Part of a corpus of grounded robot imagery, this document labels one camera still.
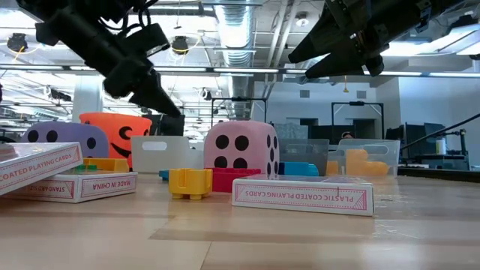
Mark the dark desk monitor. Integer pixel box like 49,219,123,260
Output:
385,122,448,161

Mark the white plastic bin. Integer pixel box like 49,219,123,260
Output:
130,135,206,175

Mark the purple foam die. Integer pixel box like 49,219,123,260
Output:
21,121,110,159

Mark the small yellow toy block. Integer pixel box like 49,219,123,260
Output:
168,167,214,201

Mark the black gantry frame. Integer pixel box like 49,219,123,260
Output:
331,100,386,140

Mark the black ceiling device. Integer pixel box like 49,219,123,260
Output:
7,32,29,53
170,34,191,56

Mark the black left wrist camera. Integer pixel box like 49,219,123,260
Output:
123,22,172,58

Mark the small green toy block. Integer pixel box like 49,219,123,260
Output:
73,163,99,173

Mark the ceiling light strip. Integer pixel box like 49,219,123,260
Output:
153,66,308,74

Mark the red toy block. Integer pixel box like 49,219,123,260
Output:
208,167,263,194

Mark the black computer monitor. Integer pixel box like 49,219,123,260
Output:
151,113,187,137

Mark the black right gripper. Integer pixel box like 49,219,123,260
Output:
287,0,429,80

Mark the taut black cable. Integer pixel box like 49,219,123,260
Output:
400,112,480,151

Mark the black articulated stand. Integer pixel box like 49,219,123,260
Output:
430,128,469,170

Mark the silver ventilation duct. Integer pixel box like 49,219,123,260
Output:
214,0,260,119

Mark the orange pumpkin bucket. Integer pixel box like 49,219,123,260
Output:
79,112,153,169

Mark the clear plastic bin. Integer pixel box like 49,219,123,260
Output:
328,139,401,178

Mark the black aluminium frame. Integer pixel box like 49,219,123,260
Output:
397,166,480,184

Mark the pink foam die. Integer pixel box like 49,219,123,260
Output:
203,119,281,177

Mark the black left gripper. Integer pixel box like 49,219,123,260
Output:
102,59,183,119

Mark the large yellow-orange toy block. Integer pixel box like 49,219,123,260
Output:
82,157,131,174

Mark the playing card deck box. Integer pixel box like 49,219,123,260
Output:
2,170,140,205
0,141,85,197
231,174,375,218

